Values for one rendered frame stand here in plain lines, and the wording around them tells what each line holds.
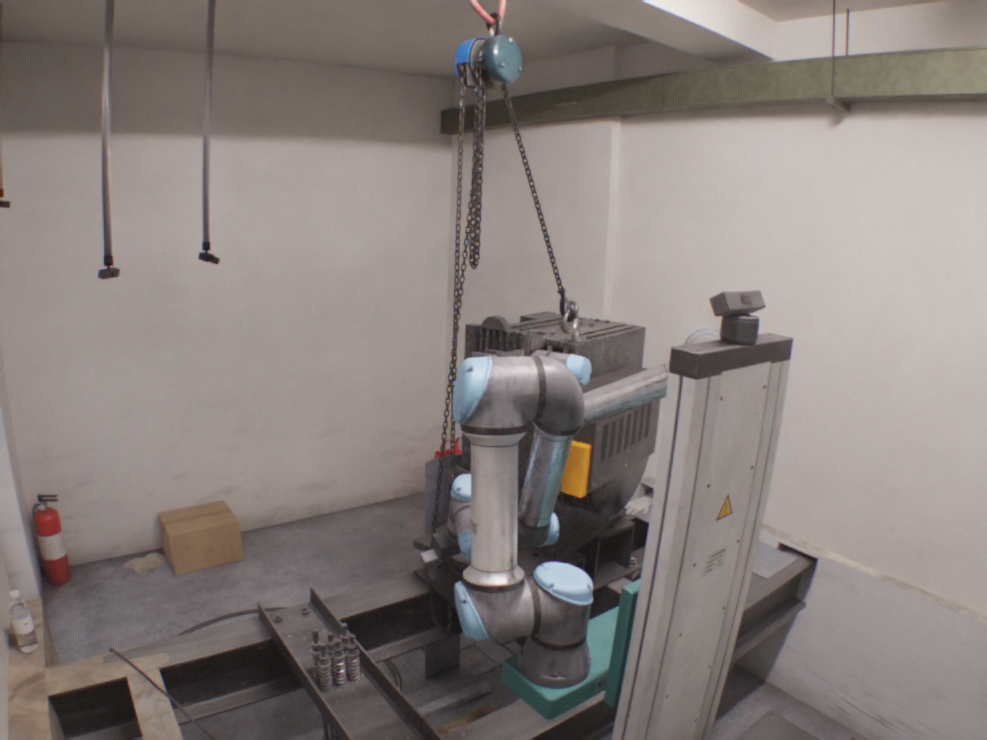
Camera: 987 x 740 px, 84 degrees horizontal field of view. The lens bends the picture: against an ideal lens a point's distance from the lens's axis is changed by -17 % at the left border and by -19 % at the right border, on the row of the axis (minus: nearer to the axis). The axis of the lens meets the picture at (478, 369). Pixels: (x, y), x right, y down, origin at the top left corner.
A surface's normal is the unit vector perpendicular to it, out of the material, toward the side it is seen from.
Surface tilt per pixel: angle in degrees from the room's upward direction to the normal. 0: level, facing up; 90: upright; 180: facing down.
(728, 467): 90
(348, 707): 0
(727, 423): 90
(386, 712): 0
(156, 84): 90
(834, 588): 90
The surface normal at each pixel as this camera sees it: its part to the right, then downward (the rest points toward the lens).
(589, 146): -0.81, 0.11
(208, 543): 0.61, 0.21
